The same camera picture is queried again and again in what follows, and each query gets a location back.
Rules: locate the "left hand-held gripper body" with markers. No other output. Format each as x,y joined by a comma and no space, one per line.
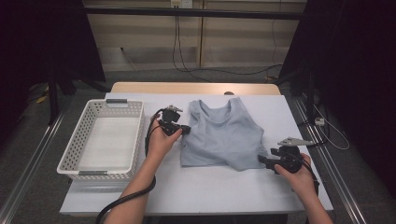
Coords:
170,119

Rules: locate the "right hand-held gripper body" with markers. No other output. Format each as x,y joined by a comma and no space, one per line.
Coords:
289,158

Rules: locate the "light blue tank top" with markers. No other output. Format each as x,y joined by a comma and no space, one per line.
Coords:
224,137

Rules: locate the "white perforated plastic basket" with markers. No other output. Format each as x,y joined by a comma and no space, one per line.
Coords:
106,143

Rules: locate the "person's right hand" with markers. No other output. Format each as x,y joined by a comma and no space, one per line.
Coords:
300,183

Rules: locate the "person's left hand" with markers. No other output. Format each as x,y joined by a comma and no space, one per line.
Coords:
158,146

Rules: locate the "wooden table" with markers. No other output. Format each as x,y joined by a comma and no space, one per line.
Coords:
186,88

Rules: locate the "white power plug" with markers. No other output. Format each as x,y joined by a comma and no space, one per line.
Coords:
319,121

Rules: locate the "black metal stand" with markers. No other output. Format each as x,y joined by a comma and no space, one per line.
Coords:
310,99
53,99

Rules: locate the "black horizontal metal bar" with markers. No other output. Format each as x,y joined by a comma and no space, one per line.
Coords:
218,13

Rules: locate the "black curtain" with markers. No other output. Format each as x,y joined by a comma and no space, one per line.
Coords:
37,37
358,62

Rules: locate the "yellow floor tape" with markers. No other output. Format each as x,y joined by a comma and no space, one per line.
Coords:
41,99

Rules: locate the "metal floor rail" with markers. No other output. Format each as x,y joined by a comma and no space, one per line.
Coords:
42,143
342,189

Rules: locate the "white wall socket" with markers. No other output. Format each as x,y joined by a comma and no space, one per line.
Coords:
182,3

